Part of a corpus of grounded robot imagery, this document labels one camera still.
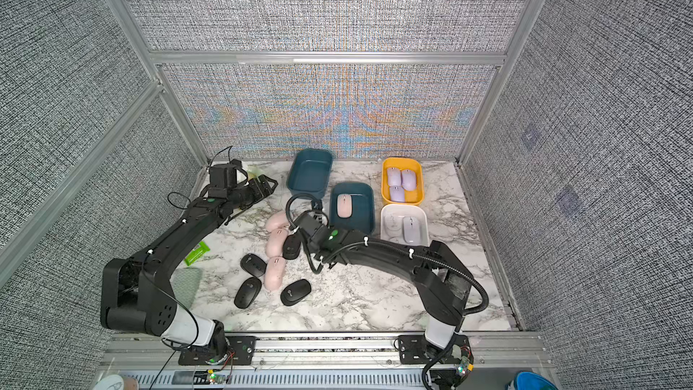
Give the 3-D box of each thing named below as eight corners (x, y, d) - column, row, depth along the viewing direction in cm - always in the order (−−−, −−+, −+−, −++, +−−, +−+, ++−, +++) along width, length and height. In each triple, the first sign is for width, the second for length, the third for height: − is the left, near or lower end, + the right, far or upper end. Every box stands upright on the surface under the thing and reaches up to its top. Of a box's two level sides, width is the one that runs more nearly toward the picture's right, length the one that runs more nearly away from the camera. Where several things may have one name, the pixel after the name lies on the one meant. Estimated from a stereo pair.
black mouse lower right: (285, 309, 83) (283, 306, 81) (278, 294, 85) (276, 291, 83) (313, 292, 86) (312, 289, 84) (306, 278, 89) (305, 275, 87)
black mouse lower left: (232, 305, 83) (230, 303, 81) (248, 277, 89) (246, 274, 87) (249, 311, 82) (246, 309, 80) (264, 282, 88) (262, 279, 86)
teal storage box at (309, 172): (287, 199, 108) (284, 190, 104) (294, 153, 125) (293, 144, 121) (330, 199, 108) (329, 191, 104) (332, 153, 125) (331, 144, 121)
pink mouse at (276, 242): (263, 255, 93) (261, 252, 91) (274, 230, 100) (272, 226, 98) (279, 259, 93) (277, 255, 91) (289, 233, 99) (288, 229, 97)
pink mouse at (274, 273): (263, 291, 86) (261, 288, 84) (269, 259, 92) (268, 256, 91) (282, 291, 86) (280, 288, 84) (286, 259, 93) (285, 256, 91)
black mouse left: (239, 265, 91) (237, 262, 89) (250, 253, 94) (248, 249, 92) (259, 279, 88) (257, 276, 86) (270, 266, 91) (268, 262, 89)
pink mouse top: (267, 232, 99) (265, 228, 97) (267, 216, 104) (265, 213, 102) (289, 228, 100) (288, 225, 98) (288, 213, 105) (287, 209, 103)
